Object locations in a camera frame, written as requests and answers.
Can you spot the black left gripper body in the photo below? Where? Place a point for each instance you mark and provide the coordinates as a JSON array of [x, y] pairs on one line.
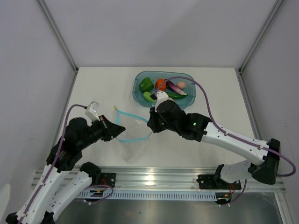
[[95, 132]]

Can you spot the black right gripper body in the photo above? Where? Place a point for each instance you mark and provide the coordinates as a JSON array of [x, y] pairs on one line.
[[158, 124]]

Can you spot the clear zip top bag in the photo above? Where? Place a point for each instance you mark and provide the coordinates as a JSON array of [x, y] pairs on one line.
[[135, 138]]

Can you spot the purple eggplant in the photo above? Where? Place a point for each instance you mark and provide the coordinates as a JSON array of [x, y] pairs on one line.
[[170, 85]]

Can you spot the light green cucumber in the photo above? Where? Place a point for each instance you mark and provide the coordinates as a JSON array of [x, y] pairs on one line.
[[147, 97]]

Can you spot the orange tomato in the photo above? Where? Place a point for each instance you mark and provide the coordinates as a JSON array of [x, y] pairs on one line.
[[160, 85]]

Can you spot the brown egg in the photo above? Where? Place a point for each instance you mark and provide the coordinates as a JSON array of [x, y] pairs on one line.
[[181, 85]]

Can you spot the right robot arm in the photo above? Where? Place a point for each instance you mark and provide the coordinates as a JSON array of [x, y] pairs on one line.
[[261, 157]]

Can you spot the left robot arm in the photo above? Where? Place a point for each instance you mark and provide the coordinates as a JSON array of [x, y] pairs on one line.
[[46, 203]]

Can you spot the teal translucent plastic tray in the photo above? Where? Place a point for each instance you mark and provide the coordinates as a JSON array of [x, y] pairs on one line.
[[152, 77]]

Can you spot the green bell pepper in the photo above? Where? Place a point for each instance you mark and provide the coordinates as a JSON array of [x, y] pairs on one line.
[[146, 85]]

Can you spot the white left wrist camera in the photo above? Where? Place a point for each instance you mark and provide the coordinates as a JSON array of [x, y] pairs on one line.
[[91, 111]]

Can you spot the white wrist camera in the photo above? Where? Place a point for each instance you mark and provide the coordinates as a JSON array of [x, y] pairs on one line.
[[160, 97], [91, 111]]

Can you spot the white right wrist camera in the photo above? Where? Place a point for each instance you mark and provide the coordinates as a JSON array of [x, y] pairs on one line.
[[160, 97]]

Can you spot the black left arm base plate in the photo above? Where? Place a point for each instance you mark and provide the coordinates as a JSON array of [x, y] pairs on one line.
[[108, 179]]

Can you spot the white slotted cable duct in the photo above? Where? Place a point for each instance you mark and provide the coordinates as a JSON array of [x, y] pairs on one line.
[[164, 195]]

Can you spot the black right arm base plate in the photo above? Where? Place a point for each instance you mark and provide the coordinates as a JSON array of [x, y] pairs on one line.
[[210, 182]]

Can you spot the left aluminium frame post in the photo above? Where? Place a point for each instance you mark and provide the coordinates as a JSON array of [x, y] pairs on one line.
[[57, 34]]

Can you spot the aluminium frame post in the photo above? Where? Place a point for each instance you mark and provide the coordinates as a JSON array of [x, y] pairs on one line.
[[262, 33], [57, 34]]

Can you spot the right aluminium frame post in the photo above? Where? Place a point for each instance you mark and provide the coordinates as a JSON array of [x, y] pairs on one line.
[[262, 33]]

